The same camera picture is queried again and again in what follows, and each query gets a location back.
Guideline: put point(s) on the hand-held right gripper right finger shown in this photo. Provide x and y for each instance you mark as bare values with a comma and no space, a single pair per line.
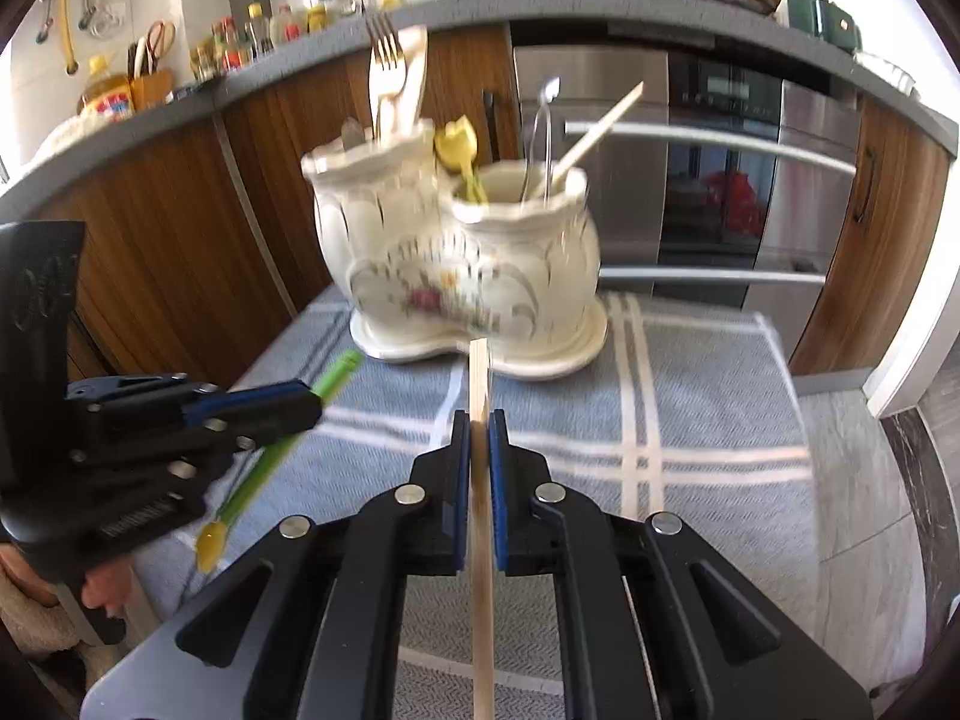
498,495

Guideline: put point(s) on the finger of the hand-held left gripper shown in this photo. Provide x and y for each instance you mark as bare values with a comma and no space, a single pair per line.
165,461
255,405

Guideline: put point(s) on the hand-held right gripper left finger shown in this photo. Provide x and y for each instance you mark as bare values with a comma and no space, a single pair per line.
462,495

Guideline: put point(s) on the green yellow silicone brush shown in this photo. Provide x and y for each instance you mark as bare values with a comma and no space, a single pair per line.
212,544

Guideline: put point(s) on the wooden chopstick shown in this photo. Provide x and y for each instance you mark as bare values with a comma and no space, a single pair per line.
600,127
480,615

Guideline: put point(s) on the cream ceramic utensil holder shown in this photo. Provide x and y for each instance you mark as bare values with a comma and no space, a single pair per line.
390,240

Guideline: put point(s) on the yellow spoon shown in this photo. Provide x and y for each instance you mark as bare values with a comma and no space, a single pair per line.
454,142

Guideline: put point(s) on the silver fork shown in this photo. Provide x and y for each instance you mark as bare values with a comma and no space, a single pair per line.
382,75

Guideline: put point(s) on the wooden spatula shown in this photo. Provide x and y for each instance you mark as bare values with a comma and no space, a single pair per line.
412,75

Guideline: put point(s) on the silver metal spoon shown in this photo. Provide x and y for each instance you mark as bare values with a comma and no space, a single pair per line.
550,90

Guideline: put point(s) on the person's left forearm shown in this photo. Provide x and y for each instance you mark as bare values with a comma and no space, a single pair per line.
37,615

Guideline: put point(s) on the person's left hand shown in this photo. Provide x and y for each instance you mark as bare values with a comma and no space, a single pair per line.
105,585

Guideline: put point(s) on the wooden base cabinets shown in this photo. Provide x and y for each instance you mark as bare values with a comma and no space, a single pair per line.
187,240

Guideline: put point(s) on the grey plaid cloth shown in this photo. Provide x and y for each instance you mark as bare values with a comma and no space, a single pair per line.
675,405

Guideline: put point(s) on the white plastic bag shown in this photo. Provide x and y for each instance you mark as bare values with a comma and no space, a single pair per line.
82,131

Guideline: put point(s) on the yellow cooking oil bottle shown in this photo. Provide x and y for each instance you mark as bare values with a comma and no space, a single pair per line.
105,97

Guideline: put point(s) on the wooden knife block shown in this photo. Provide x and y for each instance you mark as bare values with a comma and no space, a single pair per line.
150,90

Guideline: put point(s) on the row of condiment bottles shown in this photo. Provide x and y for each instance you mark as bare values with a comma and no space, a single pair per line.
232,52

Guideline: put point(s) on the narrow wooden cabinet door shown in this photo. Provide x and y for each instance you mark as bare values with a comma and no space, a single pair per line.
862,277

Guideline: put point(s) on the stainless steel built-in oven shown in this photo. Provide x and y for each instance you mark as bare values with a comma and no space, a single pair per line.
810,120

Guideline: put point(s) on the grey speckled kitchen countertop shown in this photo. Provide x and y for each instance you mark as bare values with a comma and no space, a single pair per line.
637,11

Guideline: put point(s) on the green air fryer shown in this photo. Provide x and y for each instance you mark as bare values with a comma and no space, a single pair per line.
825,22

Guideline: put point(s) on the white pot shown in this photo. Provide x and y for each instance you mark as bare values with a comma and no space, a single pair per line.
889,71

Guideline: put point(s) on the white wall socket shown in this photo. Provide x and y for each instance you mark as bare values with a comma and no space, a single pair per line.
109,19

